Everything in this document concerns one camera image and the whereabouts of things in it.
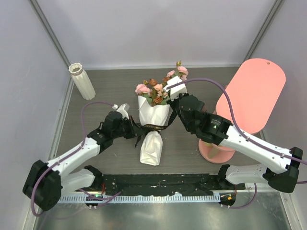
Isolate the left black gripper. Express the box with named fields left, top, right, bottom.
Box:
left=112, top=115, right=144, bottom=139

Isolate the black ribbon gold lettering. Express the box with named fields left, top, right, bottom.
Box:
left=129, top=111, right=177, bottom=147

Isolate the white wrapping paper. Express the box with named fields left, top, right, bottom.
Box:
left=138, top=96, right=170, bottom=166

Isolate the pink artificial flower bunch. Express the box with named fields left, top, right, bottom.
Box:
left=135, top=60, right=189, bottom=106

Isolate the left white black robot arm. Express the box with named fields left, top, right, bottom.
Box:
left=23, top=110, right=144, bottom=211

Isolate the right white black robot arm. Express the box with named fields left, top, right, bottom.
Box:
left=167, top=93, right=303, bottom=193

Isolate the white ribbed vase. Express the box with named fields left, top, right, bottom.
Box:
left=69, top=63, right=96, bottom=100

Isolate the pink tiered shelf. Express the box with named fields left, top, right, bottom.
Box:
left=199, top=58, right=286, bottom=164

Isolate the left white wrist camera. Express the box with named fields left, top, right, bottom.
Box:
left=112, top=103, right=130, bottom=119

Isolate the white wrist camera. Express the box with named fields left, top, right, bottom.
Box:
left=164, top=76, right=188, bottom=101
left=112, top=103, right=130, bottom=119

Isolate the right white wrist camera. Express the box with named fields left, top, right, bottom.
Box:
left=164, top=76, right=188, bottom=101

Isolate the aluminium frame post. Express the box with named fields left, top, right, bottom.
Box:
left=30, top=0, right=71, bottom=70

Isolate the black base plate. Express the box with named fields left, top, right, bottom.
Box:
left=88, top=173, right=246, bottom=196

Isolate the white slotted cable duct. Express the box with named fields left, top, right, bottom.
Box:
left=58, top=193, right=220, bottom=205

